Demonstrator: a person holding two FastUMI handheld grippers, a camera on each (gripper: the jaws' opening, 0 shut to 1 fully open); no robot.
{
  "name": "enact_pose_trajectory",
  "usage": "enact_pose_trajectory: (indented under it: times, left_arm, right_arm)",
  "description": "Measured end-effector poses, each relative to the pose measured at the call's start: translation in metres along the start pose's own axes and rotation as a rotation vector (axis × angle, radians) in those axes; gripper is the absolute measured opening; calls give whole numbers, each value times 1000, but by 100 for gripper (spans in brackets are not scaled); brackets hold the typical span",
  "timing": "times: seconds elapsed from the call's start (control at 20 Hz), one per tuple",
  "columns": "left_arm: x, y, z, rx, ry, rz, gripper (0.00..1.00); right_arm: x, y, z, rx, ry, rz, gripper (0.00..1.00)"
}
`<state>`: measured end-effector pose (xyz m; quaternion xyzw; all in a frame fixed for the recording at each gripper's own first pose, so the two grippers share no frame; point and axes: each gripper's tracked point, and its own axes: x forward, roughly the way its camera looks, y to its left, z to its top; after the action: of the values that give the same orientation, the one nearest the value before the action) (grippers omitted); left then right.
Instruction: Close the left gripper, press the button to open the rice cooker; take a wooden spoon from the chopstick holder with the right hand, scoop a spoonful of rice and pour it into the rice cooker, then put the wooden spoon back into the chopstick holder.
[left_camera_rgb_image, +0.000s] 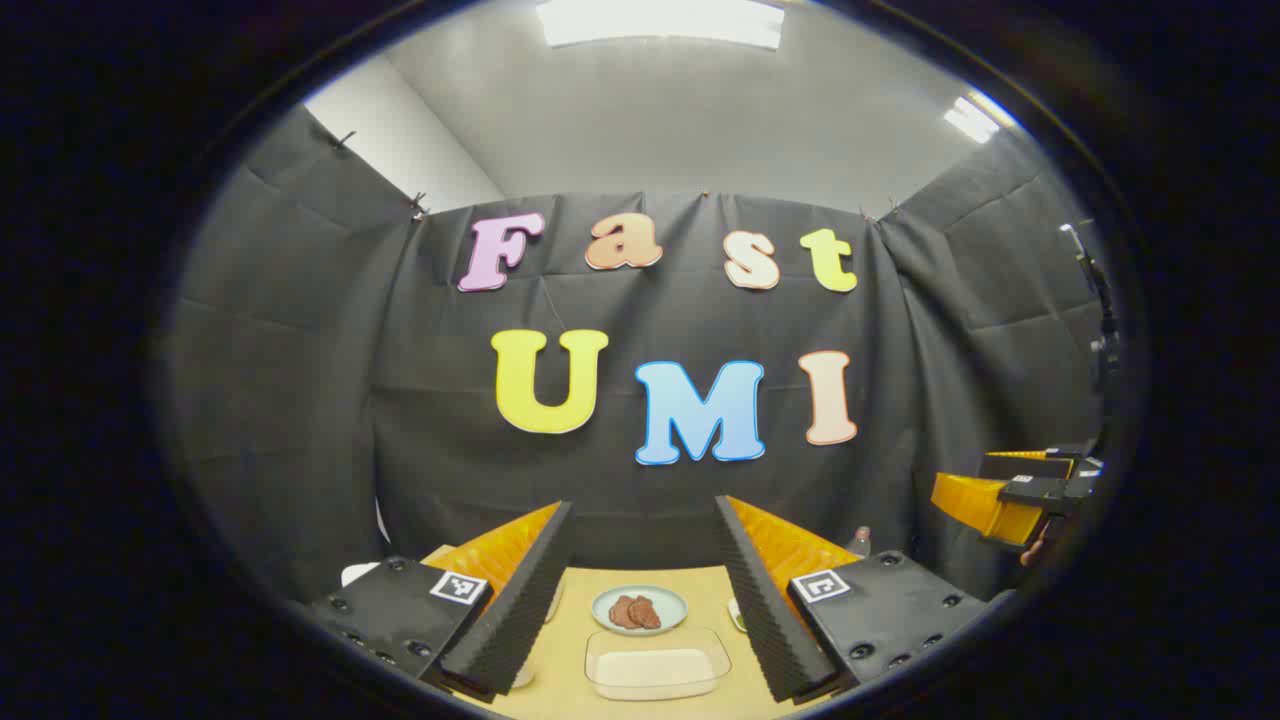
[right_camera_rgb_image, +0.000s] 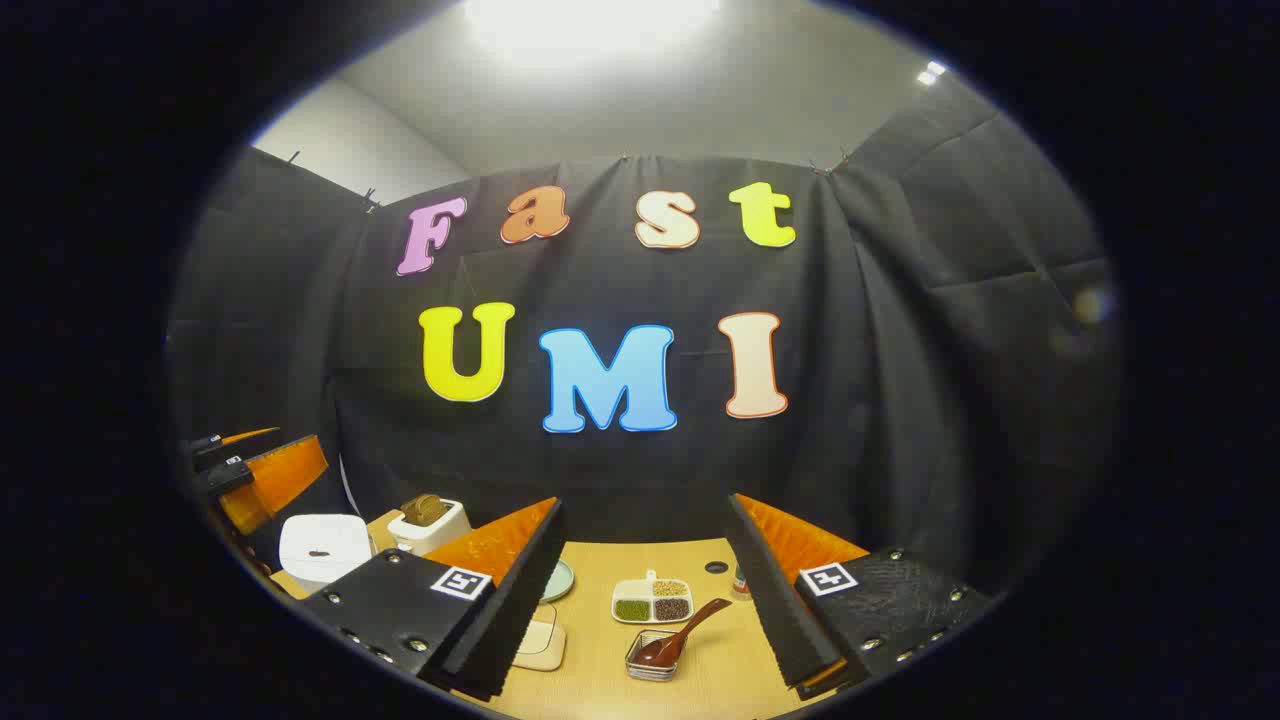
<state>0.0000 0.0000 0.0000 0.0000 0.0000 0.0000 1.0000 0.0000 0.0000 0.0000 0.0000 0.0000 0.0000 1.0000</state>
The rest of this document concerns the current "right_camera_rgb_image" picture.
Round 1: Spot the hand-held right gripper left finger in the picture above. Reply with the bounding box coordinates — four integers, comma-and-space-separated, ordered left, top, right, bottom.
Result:
300, 497, 567, 701

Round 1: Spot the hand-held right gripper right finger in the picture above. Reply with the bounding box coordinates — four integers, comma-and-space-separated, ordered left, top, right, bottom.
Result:
725, 493, 1001, 701

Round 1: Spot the clear plastic rice container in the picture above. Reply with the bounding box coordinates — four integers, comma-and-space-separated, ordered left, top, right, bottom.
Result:
510, 600, 568, 673

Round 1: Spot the white rice cooker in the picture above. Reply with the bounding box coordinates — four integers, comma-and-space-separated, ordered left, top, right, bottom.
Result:
278, 513, 376, 591

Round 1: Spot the dark wooden spoon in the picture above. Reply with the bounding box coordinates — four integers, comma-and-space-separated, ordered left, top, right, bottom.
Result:
634, 598, 733, 669

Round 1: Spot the wire chopstick holder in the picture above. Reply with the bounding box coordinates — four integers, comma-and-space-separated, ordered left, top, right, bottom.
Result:
625, 628, 683, 683

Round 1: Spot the white toaster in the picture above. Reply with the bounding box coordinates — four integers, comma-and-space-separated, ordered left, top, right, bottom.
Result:
388, 497, 471, 556

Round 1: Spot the white divided grain dish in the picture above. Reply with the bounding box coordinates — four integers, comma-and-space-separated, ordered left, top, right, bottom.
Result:
611, 570, 694, 625

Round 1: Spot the black backdrop cloth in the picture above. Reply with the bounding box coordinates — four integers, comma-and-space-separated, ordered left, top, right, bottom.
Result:
165, 85, 1126, 601

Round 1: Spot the large ceiling light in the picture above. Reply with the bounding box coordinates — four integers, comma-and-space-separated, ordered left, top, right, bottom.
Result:
465, 0, 721, 63

